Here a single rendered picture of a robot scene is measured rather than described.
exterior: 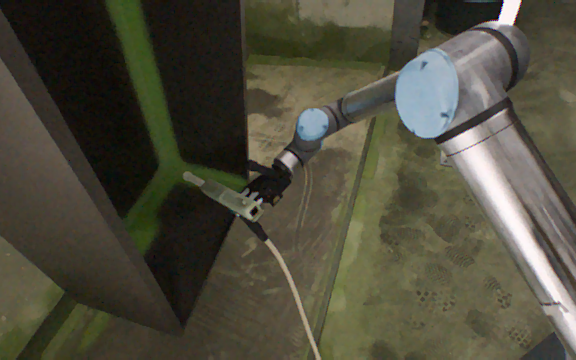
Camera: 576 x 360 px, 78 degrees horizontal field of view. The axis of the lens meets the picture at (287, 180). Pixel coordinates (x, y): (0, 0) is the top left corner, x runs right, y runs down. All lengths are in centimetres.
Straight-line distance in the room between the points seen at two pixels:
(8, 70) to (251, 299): 138
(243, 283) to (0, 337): 95
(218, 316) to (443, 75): 137
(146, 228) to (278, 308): 64
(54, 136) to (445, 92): 49
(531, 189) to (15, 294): 179
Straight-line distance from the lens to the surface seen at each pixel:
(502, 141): 57
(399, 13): 263
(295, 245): 174
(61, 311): 194
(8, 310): 187
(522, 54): 64
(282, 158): 113
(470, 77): 56
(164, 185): 149
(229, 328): 163
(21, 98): 46
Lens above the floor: 152
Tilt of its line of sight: 48 degrees down
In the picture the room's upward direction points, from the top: 11 degrees counter-clockwise
